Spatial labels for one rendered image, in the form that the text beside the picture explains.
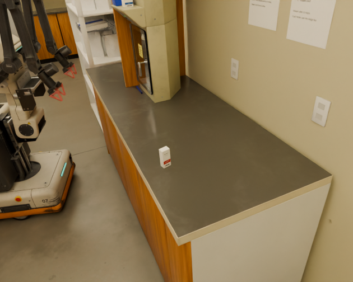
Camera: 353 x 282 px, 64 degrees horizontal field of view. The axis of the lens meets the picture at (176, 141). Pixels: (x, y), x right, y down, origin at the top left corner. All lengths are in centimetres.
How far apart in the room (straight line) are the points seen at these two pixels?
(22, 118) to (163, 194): 145
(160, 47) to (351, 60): 103
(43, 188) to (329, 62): 209
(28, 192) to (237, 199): 177
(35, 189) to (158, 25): 155
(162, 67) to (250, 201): 103
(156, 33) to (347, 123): 110
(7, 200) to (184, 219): 177
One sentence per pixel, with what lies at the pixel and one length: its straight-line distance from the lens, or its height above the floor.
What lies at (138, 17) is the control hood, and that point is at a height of 147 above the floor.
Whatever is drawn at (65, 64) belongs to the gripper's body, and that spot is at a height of 110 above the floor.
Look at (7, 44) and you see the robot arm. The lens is 201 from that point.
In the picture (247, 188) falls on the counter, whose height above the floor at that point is 94.
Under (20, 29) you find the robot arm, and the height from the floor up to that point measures 144.
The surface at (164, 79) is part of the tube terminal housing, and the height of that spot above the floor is 108.
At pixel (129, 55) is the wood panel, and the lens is 212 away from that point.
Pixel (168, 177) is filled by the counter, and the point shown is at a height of 94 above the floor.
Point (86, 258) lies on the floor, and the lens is 224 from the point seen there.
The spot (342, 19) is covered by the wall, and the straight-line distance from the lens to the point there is 121.
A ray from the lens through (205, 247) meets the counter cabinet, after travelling 111.
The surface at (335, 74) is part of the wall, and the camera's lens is 125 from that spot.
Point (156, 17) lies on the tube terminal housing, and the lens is 174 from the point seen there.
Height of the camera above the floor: 173
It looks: 33 degrees down
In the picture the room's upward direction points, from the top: 4 degrees counter-clockwise
